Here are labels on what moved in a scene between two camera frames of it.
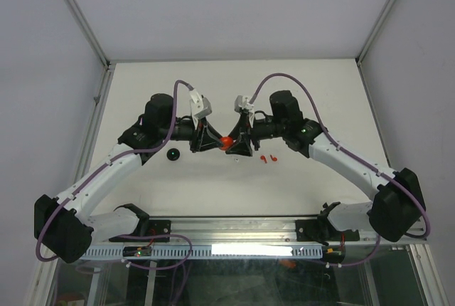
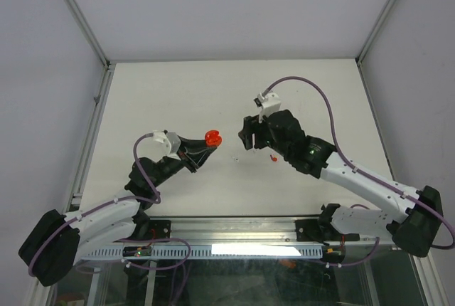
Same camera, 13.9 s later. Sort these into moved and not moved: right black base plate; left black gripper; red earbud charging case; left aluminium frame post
Moved: left black gripper; red earbud charging case
Not moved: left aluminium frame post; right black base plate
